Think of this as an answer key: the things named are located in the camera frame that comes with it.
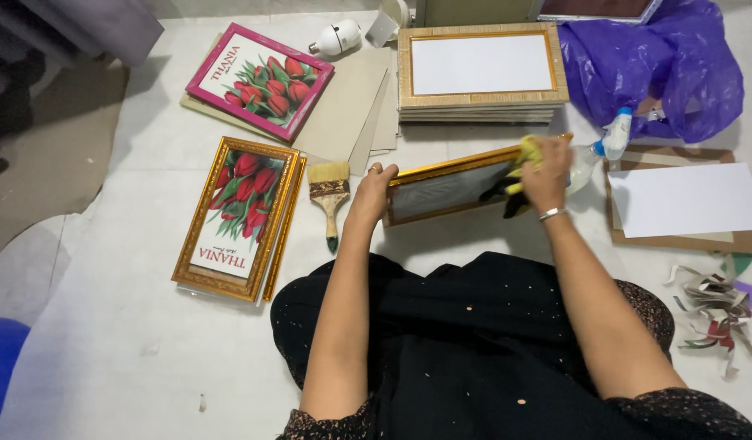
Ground person's right hand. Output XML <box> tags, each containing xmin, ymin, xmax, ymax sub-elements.
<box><xmin>515</xmin><ymin>135</ymin><xmax>574</xmax><ymax>214</ymax></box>

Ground person's left hand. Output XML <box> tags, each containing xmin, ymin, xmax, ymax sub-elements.
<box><xmin>349</xmin><ymin>162</ymin><xmax>400</xmax><ymax>216</ymax></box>

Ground yellow cleaning cloth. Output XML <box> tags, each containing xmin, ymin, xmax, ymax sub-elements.
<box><xmin>504</xmin><ymin>135</ymin><xmax>544</xmax><ymax>196</ymax></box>

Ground gold picture frame with glass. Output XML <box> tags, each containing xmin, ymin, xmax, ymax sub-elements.
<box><xmin>384</xmin><ymin>133</ymin><xmax>574</xmax><ymax>229</ymax></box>

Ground wooden paintbrush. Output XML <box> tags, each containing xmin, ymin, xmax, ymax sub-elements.
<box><xmin>307</xmin><ymin>161</ymin><xmax>351</xmax><ymax>255</ymax></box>

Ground beige cardboard backing sheets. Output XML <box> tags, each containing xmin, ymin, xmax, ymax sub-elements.
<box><xmin>180</xmin><ymin>32</ymin><xmax>401</xmax><ymax>177</ymax></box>

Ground clear spray bottle blue nozzle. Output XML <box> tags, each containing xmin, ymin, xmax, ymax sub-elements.
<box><xmin>565</xmin><ymin>107</ymin><xmax>634</xmax><ymax>196</ymax></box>

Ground stack of beige gold frames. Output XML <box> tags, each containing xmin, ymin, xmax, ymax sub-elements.
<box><xmin>397</xmin><ymin>22</ymin><xmax>571</xmax><ymax>125</ymax></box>

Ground white plastic object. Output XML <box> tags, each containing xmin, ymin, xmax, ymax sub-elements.
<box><xmin>365</xmin><ymin>0</ymin><xmax>413</xmax><ymax>49</ymax></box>

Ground white paper sheet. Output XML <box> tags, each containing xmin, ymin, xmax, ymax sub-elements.
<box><xmin>607</xmin><ymin>162</ymin><xmax>752</xmax><ymax>239</ymax></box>

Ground brown cardboard sheet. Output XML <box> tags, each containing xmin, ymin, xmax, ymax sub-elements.
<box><xmin>603</xmin><ymin>145</ymin><xmax>752</xmax><ymax>255</ymax></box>

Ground purple plastic bag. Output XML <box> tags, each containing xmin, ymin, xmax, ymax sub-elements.
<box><xmin>557</xmin><ymin>0</ymin><xmax>745</xmax><ymax>145</ymax></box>

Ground beige box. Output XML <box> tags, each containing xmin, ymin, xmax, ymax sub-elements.
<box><xmin>415</xmin><ymin>0</ymin><xmax>545</xmax><ymax>29</ymax></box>

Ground dark framed picture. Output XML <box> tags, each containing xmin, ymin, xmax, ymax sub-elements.
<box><xmin>537</xmin><ymin>0</ymin><xmax>665</xmax><ymax>26</ymax></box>

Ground person's black speckled clothing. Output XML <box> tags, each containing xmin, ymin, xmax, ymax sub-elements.
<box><xmin>270</xmin><ymin>251</ymin><xmax>752</xmax><ymax>440</ymax></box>

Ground pile of paper scraps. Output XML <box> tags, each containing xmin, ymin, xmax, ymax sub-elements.
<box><xmin>664</xmin><ymin>264</ymin><xmax>752</xmax><ymax>381</ymax></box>

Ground green paper piece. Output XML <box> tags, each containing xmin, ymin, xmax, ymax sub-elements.
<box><xmin>720</xmin><ymin>230</ymin><xmax>752</xmax><ymax>277</ymax></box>

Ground grey fabric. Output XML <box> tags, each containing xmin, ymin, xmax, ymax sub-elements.
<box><xmin>0</xmin><ymin>0</ymin><xmax>165</xmax><ymax>68</ymax></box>

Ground blue plastic object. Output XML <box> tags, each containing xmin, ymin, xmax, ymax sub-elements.
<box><xmin>0</xmin><ymin>317</ymin><xmax>32</xmax><ymax>440</ymax></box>

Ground white bulb camera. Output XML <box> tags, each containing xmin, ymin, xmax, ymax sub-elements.
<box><xmin>308</xmin><ymin>18</ymin><xmax>363</xmax><ymax>57</ymax></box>

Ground ornate gold frame tulip picture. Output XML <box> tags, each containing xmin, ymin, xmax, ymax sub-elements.
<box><xmin>171</xmin><ymin>136</ymin><xmax>301</xmax><ymax>303</ymax></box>

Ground pink frame tulip picture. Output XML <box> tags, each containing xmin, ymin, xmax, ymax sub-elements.
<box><xmin>185</xmin><ymin>22</ymin><xmax>335</xmax><ymax>143</ymax></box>

